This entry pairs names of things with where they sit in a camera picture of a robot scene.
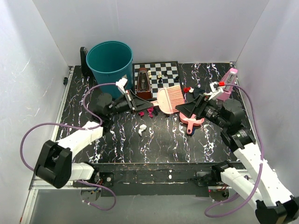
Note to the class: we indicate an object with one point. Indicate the black metronome behind bucket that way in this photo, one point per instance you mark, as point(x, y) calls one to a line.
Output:
point(86, 71)

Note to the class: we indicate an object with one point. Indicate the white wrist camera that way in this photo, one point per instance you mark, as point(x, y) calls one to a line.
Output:
point(121, 85)
point(217, 89)

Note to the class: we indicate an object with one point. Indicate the magenta scrap on brush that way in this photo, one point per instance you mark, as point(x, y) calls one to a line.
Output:
point(152, 112)

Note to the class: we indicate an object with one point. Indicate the brown wooden metronome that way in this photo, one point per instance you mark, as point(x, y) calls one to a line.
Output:
point(143, 88)

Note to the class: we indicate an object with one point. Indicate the black and white chessboard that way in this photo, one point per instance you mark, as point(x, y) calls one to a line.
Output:
point(156, 67)

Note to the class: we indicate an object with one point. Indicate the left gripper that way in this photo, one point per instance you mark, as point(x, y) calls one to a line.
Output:
point(137, 103)

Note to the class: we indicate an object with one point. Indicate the pink dustpan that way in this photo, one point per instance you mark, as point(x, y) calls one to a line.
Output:
point(191, 122)

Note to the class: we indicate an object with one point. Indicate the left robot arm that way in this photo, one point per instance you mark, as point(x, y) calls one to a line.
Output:
point(55, 163)

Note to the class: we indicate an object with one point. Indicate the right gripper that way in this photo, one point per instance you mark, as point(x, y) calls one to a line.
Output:
point(194, 107)

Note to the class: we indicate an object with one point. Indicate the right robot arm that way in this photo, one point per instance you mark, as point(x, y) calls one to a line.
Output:
point(271, 201)

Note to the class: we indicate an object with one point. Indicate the white paper scrap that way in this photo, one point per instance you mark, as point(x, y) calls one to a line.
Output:
point(142, 128)

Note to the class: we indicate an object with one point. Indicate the dark paper scrap right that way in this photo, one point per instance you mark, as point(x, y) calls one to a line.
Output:
point(197, 91)

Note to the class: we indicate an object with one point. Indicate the pink hand brush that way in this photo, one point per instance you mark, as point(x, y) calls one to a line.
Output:
point(168, 98)

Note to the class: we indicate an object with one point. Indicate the teal plastic bucket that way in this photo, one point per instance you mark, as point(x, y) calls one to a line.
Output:
point(109, 62)

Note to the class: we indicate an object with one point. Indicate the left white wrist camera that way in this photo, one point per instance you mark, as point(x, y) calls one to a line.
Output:
point(121, 85)

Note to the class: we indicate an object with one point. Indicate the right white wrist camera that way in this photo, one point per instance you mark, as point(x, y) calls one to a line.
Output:
point(217, 89)

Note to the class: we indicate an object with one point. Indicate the red paper scrap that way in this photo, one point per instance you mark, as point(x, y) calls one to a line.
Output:
point(186, 89)

